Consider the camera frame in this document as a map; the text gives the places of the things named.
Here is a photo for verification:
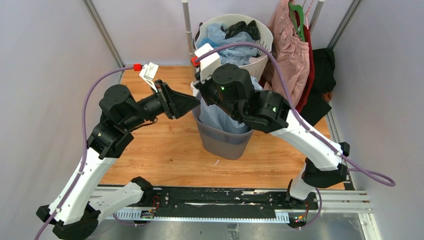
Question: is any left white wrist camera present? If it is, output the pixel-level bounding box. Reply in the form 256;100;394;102
133;62;159;93

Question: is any dark red garment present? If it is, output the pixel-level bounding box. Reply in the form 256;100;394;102
296;25;315;113

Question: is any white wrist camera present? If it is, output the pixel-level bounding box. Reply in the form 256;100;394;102
133;62;159;93
191;43;221;84

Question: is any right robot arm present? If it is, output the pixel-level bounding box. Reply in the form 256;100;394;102
194;63;350;209

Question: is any silver clothes rack pole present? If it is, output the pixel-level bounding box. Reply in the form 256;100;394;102
181;0;195;65

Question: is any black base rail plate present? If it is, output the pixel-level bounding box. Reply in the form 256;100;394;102
131;186;319;220

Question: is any black garment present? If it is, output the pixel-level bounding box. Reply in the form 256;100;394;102
300;48;337;126

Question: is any white slotted laundry basket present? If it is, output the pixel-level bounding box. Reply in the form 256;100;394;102
194;13;275;80

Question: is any black plastic bag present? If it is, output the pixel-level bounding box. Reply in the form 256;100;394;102
220;20;261;41

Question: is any white rack base foot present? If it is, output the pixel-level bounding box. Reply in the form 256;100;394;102
190;82;199;97

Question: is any pink plastic bag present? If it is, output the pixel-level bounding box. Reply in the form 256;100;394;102
249;55;267;64

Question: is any bright blue plastic bag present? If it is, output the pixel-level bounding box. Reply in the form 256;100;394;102
197;37;217;49

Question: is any crumpled pale blue bag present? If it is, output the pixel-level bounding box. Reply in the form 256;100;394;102
206;23;258;66

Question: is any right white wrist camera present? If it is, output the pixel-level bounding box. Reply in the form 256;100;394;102
191;43;221;84

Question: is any grey mesh trash bin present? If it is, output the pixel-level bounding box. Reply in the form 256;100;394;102
192;105;254;160

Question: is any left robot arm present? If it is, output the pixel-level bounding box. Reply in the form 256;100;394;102
36;80;200;240

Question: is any light blue plastic bag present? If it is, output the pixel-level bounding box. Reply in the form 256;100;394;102
196;90;252;135

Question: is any pink hanging garment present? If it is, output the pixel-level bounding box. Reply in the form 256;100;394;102
267;0;310;107

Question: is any green clothes hanger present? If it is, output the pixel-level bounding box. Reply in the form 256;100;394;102
288;1;306;42

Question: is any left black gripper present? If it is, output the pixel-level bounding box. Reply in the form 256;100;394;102
123;79;201;130

